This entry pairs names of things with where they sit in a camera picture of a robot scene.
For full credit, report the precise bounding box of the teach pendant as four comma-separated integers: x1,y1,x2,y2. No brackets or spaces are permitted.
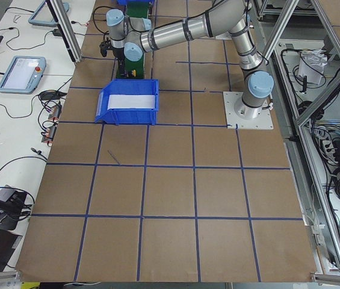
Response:
0,56,46,94
28,1,57,27

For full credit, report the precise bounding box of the right blue plastic bin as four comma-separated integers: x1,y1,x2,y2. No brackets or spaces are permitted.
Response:
117,0,155,5

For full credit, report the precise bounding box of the green conveyor belt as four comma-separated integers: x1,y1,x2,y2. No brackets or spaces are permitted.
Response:
107,2,152,79

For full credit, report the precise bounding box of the left blue plastic bin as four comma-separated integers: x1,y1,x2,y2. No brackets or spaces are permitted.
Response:
94,79,159,125

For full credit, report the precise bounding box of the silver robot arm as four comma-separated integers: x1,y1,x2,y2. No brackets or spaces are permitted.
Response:
99,0,274,120

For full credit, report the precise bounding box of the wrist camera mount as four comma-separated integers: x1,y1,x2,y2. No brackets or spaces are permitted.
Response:
99,37,113,58

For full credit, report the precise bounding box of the far teach pendant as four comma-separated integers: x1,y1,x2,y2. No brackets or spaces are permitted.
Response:
28,1,57,27

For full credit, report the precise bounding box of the aluminium frame post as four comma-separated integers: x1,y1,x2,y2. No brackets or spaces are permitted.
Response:
46,0,82,63

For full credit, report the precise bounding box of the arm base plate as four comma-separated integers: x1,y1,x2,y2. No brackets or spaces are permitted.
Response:
223,92,274,130

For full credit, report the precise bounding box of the white foam pad left bin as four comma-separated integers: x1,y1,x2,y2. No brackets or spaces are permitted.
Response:
107,95,156,109

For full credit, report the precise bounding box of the blue plastic bin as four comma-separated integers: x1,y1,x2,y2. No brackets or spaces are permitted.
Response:
117,0,155,5
94,79,159,125

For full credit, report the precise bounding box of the near teach pendant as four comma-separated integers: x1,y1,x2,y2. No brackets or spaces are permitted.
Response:
0,56,46,94

